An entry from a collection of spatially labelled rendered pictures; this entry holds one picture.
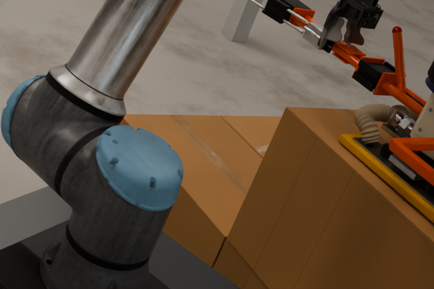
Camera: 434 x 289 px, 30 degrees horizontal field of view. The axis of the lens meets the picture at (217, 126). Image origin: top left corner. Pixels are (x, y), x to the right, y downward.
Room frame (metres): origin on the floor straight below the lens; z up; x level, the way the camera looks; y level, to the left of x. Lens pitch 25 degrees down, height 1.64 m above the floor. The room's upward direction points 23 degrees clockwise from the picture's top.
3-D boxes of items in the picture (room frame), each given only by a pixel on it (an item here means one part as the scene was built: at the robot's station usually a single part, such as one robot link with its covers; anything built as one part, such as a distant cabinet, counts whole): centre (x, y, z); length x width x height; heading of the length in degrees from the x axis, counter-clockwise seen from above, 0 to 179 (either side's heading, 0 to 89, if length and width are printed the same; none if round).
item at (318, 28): (2.01, -0.16, 1.07); 0.07 x 0.07 x 0.04; 44
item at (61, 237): (1.14, 0.10, 0.81); 0.19 x 0.19 x 0.10
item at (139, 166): (1.15, 0.10, 0.95); 0.17 x 0.15 x 0.18; 59
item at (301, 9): (2.11, -0.07, 1.07); 0.08 x 0.07 x 0.05; 44
